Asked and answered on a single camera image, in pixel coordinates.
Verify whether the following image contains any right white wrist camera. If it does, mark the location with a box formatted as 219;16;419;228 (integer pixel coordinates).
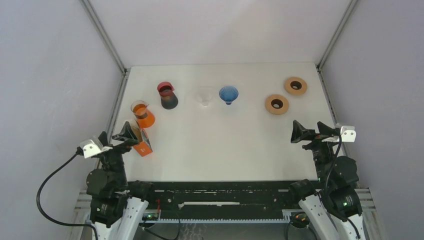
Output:
322;122;357;143

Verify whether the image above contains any left black camera cable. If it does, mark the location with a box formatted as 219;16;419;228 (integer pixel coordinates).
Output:
36;150;100;240

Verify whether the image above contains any orange coffee filter box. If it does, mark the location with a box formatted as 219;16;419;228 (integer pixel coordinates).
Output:
128;119;153;157

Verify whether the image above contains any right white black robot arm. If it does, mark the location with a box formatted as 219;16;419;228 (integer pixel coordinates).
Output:
284;120;366;240

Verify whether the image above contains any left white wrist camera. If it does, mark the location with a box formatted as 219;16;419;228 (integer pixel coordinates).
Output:
79;139;113;159

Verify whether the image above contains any far wooden dripper ring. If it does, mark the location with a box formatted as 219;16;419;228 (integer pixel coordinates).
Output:
283;76;308;97

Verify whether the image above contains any wooden dripper ring holder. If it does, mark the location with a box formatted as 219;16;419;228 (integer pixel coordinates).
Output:
264;94;290;115

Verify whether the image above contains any red black carafe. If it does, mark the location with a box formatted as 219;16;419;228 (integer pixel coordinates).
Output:
157;81;179;110

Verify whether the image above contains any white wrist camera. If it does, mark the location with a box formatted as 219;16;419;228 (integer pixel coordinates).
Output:
322;122;357;143
79;139;113;159

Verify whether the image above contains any orange glass carafe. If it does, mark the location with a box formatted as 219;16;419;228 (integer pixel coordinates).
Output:
130;100;156;129

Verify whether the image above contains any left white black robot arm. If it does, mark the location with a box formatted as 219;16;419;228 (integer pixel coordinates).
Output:
79;121;157;240

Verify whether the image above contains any clear glass dripper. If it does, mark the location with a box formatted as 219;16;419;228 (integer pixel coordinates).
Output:
194;87;213;107

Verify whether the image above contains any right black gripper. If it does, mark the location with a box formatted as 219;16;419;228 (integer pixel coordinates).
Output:
290;119;340;183

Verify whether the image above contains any blue glass dripper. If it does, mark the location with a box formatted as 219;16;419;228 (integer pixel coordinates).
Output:
218;86;239;106

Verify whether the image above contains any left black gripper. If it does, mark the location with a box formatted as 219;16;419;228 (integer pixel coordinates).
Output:
99;120;138;187

